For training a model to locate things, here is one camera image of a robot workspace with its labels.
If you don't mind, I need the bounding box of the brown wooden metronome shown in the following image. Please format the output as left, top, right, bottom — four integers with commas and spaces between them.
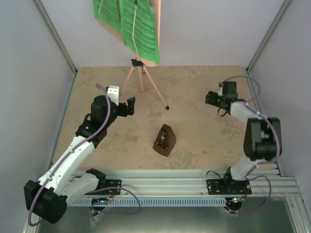
153, 124, 176, 157

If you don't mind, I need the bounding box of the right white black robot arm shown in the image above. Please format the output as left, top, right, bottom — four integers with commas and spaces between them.
205, 81, 282, 195

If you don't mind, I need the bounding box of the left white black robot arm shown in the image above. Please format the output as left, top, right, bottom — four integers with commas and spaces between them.
24, 95, 136, 224

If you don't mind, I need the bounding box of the green sheet music right page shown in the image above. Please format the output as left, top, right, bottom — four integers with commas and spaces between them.
120, 0, 160, 65

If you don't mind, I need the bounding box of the green sheet music page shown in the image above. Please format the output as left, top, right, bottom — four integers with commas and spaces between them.
120, 0, 160, 65
92, 0, 121, 33

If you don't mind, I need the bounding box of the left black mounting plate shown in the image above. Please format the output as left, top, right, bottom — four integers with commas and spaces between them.
97, 180, 121, 196

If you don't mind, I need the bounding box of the black mounting plate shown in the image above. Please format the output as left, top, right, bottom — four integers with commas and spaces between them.
97, 180, 121, 196
206, 179, 252, 195

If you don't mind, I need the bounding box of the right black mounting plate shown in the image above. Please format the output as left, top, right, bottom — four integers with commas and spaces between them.
206, 179, 252, 195

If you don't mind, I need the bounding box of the green sheet music left page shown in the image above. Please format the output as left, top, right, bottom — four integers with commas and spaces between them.
92, 0, 121, 33

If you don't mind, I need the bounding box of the clear plastic bag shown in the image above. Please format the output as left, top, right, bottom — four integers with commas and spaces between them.
89, 212, 105, 229

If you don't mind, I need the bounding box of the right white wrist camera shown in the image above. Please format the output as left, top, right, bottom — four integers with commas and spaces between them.
218, 82, 224, 96

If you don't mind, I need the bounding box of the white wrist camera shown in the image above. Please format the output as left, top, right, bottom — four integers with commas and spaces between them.
218, 82, 224, 96
107, 85, 121, 106

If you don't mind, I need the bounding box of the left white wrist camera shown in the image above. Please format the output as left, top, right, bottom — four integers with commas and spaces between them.
107, 85, 121, 106

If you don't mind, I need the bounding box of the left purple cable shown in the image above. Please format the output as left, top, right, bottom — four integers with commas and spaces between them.
27, 83, 141, 227

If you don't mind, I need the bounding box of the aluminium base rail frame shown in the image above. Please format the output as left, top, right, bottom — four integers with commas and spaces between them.
20, 169, 302, 233

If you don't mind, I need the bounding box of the grey slotted cable duct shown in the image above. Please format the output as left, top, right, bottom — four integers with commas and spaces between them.
69, 197, 226, 207

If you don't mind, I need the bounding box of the left aluminium corner post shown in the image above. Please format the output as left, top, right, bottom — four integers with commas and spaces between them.
33, 0, 78, 76

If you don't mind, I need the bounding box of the aluminium corner post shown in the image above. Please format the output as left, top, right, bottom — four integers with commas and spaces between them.
245, 0, 294, 75
33, 0, 78, 76

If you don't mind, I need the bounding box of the right aluminium corner post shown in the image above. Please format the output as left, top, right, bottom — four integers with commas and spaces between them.
245, 0, 294, 75

